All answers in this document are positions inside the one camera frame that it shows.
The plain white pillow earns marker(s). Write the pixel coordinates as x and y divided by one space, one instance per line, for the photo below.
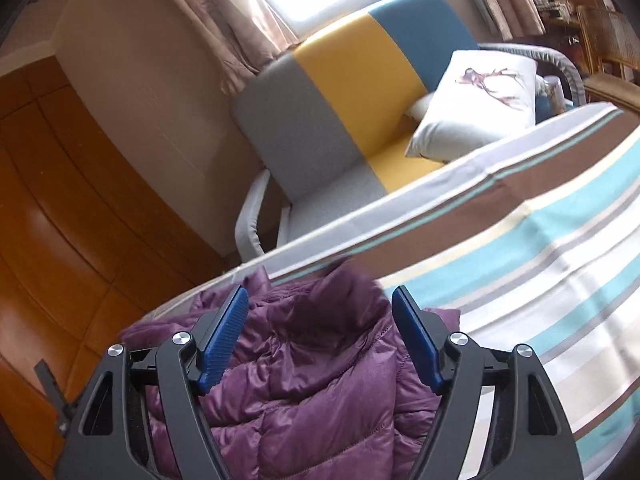
421 106

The white printed pillow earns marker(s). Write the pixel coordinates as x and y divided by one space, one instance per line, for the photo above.
475 105

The brown wooden wardrobe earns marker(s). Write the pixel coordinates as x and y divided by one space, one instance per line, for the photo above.
75 220

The striped bed sheet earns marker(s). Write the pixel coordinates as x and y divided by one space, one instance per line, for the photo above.
525 260

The small printed cup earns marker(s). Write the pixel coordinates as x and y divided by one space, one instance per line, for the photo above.
552 92

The purple down jacket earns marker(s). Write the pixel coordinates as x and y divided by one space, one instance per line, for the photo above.
310 400

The grey yellow blue sofa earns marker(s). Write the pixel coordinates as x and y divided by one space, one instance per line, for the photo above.
320 125

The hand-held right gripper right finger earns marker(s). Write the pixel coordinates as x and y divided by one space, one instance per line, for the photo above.
417 340

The cluttered wooden desk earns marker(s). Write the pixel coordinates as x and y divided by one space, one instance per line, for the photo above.
555 20

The rattan chair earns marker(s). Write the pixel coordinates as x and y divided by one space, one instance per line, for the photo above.
612 45

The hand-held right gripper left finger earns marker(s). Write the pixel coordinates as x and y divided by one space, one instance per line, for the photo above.
222 342

